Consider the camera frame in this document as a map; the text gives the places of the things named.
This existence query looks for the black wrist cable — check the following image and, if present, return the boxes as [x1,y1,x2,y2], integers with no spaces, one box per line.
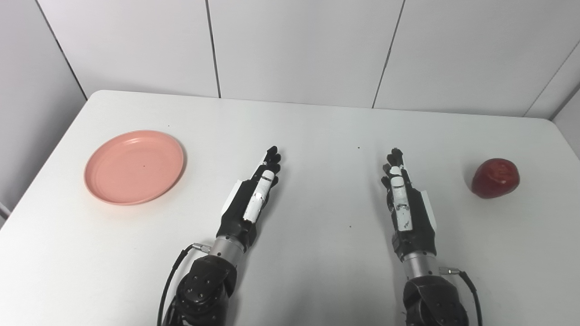
[439,267,483,326]
[157,243,212,326]

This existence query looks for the red apple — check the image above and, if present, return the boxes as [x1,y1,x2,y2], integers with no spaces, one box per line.
[471,158,521,199]

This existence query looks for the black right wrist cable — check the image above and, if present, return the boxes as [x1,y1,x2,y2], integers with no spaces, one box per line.
[439,267,483,326]

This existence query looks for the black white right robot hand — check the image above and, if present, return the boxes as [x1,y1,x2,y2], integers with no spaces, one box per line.
[381,148,439,263]

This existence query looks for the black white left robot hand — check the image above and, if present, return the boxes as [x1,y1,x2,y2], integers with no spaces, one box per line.
[217,145,282,251]

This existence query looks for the pink round plate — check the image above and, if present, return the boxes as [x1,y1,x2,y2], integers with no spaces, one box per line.
[84,130,186,206]

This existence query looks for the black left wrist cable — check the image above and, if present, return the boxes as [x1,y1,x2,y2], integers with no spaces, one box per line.
[157,243,212,326]

